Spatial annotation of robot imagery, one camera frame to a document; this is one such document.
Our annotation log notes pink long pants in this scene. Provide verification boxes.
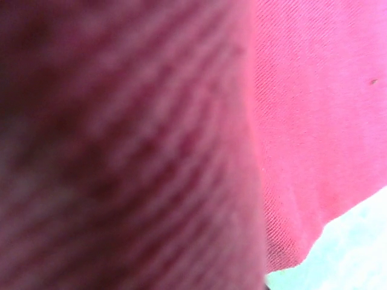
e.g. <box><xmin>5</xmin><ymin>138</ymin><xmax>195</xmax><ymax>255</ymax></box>
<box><xmin>0</xmin><ymin>0</ymin><xmax>387</xmax><ymax>290</ymax></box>

